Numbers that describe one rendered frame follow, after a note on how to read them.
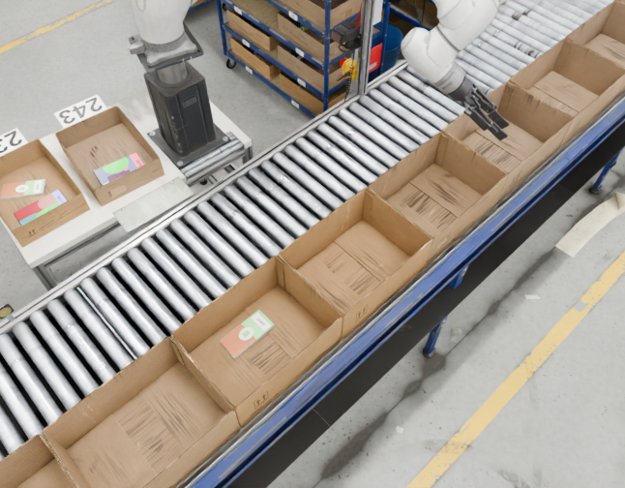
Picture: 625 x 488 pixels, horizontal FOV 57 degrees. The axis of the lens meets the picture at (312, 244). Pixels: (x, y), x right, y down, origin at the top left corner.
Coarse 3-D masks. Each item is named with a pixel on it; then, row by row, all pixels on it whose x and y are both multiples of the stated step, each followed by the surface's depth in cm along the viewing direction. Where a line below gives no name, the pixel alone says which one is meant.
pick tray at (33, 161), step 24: (24, 144) 230; (0, 168) 229; (24, 168) 234; (48, 168) 235; (0, 192) 228; (48, 192) 227; (72, 192) 228; (0, 216) 209; (48, 216) 212; (72, 216) 219; (24, 240) 212
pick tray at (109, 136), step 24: (96, 120) 242; (120, 120) 249; (72, 144) 242; (96, 144) 242; (120, 144) 242; (144, 144) 236; (96, 168) 235; (144, 168) 224; (96, 192) 217; (120, 192) 225
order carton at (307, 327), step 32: (256, 288) 179; (288, 288) 183; (192, 320) 164; (224, 320) 178; (288, 320) 180; (320, 320) 178; (192, 352) 174; (224, 352) 174; (256, 352) 174; (288, 352) 173; (320, 352) 169; (224, 384) 168; (256, 384) 168; (288, 384) 167
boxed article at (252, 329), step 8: (256, 312) 180; (248, 320) 178; (256, 320) 178; (264, 320) 178; (240, 328) 177; (248, 328) 177; (256, 328) 177; (264, 328) 177; (232, 336) 175; (240, 336) 175; (248, 336) 175; (256, 336) 175; (224, 344) 174; (232, 344) 174; (240, 344) 174; (248, 344) 174; (232, 352) 172; (240, 352) 172
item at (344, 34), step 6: (342, 24) 235; (348, 24) 236; (354, 24) 236; (336, 30) 233; (342, 30) 233; (348, 30) 234; (354, 30) 235; (336, 36) 234; (342, 36) 232; (348, 36) 234; (354, 36) 237; (342, 42) 235; (348, 42) 240
